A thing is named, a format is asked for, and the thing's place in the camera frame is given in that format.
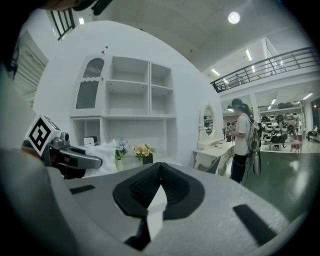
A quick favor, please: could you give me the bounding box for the white shelf cabinet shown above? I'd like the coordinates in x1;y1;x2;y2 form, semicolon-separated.
68;53;179;167

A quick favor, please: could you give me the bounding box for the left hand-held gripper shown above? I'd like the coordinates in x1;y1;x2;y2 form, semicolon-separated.
25;113;104;180

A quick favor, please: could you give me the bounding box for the blue flower bouquet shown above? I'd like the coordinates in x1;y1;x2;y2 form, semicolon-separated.
114;138;131;161

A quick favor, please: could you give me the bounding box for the orange flower bouquet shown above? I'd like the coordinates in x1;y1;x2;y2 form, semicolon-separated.
130;143;157;159

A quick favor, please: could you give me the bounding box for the white plastic bag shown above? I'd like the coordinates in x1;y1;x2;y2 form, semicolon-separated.
83;139;119;176

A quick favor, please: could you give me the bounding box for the pale green vase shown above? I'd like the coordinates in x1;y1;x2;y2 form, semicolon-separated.
114;157;125;173

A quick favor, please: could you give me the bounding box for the white appliance with black top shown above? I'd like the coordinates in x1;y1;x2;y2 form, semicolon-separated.
83;136;99;148

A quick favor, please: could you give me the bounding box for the shelf of helmets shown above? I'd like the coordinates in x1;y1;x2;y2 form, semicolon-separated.
259;99;306;152

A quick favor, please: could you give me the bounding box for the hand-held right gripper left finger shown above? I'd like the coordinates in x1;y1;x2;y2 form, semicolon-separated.
112;161;163;252

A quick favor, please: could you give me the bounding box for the person's left forearm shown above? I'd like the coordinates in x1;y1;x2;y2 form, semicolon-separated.
21;145;39;156

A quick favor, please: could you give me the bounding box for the round ceiling light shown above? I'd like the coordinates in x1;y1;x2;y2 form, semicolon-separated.
227;11;241;25

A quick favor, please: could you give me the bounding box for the pink chair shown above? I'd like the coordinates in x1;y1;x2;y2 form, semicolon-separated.
289;139;303;153

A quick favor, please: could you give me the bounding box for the white vanity table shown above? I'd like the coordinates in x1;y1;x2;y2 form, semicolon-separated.
192;139;236;176

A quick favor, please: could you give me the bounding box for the oval vanity mirror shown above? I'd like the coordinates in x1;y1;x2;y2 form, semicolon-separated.
198;103;216;143

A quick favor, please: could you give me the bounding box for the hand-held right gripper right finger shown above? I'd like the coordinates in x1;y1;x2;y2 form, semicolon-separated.
159;161;206;222

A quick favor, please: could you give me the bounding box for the black head-mounted camera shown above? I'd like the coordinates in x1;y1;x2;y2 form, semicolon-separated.
72;0;115;16

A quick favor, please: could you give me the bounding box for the person's head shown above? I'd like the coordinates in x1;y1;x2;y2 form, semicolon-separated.
37;0;96;11

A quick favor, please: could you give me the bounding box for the black metal railing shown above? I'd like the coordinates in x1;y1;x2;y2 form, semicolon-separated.
50;9;77;42
210;46;320;95

